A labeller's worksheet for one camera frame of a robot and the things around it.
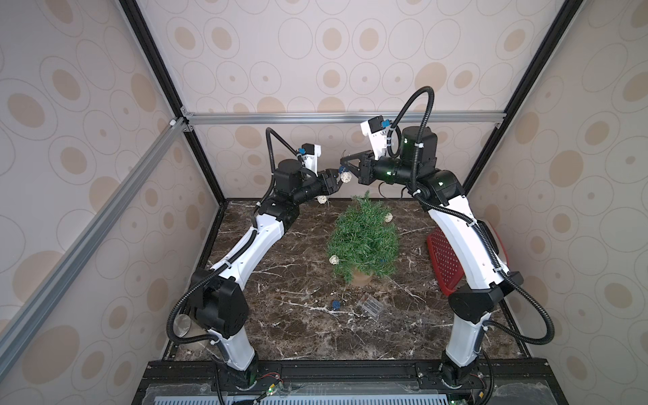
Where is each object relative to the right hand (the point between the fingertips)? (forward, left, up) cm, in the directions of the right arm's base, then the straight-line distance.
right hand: (353, 158), depth 65 cm
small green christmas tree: (-13, -4, -18) cm, 23 cm away
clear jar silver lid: (-38, +37, -17) cm, 56 cm away
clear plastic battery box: (-19, -8, -47) cm, 51 cm away
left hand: (+2, 0, -6) cm, 7 cm away
